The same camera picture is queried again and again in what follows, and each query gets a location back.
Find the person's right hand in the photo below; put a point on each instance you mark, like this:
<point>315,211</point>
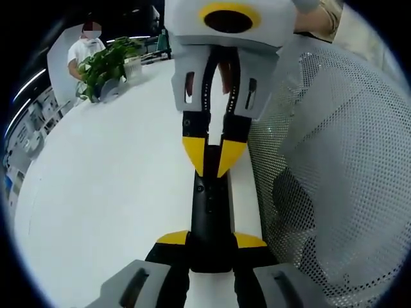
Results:
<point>225,77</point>

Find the black remote control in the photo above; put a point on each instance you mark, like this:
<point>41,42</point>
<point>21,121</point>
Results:
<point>212,224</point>

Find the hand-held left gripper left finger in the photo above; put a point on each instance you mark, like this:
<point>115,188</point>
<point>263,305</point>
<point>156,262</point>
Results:
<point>141,285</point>

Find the white cabinet counter row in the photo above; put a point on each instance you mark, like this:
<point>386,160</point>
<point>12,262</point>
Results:
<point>35,128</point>

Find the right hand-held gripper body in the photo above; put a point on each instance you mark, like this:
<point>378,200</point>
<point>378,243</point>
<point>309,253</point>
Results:
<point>186,22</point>

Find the white ribbed plant pot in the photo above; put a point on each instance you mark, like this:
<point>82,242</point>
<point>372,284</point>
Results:
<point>133,69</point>

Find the grey mesh chair back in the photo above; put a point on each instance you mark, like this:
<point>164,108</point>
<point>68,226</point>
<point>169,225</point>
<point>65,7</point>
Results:
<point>337,128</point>

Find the green panel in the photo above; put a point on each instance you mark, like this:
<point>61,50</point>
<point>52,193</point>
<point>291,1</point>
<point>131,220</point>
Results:
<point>163,43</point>

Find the white square pillar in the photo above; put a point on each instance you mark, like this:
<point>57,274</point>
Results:
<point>57,70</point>

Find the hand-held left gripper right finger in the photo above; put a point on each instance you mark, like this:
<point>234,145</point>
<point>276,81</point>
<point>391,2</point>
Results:
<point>273,288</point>

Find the green leafy plant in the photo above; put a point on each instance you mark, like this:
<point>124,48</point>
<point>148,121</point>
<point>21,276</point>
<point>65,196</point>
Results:
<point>102,64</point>

